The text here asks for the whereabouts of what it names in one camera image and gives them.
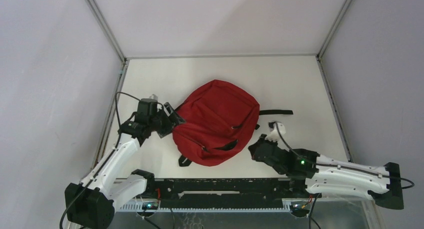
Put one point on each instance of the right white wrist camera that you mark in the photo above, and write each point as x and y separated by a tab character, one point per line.
276	131

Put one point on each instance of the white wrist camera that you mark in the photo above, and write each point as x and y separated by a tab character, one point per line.
276	131
154	96

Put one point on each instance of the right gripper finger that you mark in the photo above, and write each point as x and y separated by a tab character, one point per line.
256	152
262	139

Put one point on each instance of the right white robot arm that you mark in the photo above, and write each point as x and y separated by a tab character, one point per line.
316	173

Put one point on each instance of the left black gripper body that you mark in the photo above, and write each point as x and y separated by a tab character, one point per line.
160	120

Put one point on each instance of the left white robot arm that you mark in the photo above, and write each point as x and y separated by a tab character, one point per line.
93	202

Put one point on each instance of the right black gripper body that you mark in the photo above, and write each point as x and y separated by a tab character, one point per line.
272	142

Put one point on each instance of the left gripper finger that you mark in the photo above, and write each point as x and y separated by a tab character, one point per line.
172	115
165	129

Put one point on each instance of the red student backpack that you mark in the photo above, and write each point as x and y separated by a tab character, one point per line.
220	119

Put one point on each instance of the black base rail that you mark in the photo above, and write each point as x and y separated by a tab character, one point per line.
225	193

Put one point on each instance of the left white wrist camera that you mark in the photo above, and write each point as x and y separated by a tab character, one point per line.
154	96

